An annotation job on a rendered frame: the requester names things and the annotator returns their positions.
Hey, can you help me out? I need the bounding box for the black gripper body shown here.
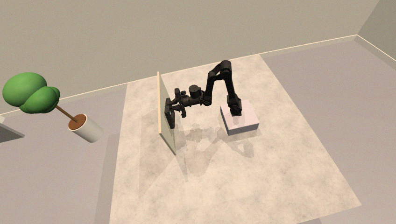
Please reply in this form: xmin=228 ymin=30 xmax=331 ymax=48
xmin=174 ymin=88 xmax=193 ymax=118

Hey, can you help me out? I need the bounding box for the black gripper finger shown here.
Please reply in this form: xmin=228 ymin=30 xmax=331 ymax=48
xmin=166 ymin=97 xmax=177 ymax=105
xmin=170 ymin=104 xmax=180 ymax=112

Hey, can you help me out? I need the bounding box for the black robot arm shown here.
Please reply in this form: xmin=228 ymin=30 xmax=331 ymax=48
xmin=189 ymin=60 xmax=242 ymax=117

